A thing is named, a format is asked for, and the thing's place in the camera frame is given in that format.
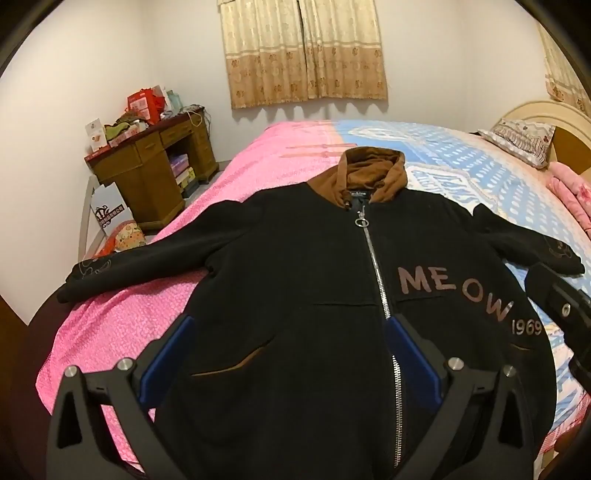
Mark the black hooded zip jacket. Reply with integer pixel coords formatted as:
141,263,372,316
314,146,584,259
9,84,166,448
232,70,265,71
57,147,585,479

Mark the pink folded blanket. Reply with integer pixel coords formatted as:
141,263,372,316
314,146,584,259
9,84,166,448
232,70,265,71
546,162,591,236

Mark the beige bed headboard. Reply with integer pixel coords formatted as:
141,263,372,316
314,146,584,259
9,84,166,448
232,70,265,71
503,100,591,182

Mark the orange floral floor bag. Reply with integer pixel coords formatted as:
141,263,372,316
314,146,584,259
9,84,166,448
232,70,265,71
94,220,147,258

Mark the grey patterned pillow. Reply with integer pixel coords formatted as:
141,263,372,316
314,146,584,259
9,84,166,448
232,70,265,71
478,118,556,170

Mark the white printed paper bag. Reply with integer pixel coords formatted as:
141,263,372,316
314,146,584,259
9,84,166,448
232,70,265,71
90,183,127,236

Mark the brown wooden desk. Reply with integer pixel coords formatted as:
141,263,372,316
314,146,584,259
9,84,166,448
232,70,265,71
86,106,219,233

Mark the white card box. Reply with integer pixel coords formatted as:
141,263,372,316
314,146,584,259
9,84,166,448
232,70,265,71
85,118,108,152

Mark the red gift box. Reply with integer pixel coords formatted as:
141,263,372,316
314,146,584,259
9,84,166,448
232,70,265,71
127,89,165,125

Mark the beige patterned curtain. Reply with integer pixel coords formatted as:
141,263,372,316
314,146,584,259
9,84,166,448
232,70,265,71
217,0,388,110

